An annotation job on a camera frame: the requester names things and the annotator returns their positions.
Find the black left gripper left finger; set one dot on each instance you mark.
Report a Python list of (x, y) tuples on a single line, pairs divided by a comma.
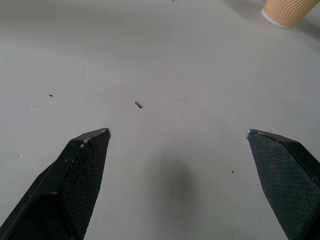
[(67, 190)]

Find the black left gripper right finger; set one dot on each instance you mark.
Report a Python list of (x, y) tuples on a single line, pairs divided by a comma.
[(287, 185)]

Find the orange ribbed paper cup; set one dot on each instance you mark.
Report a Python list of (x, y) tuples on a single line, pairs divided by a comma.
[(287, 11)]

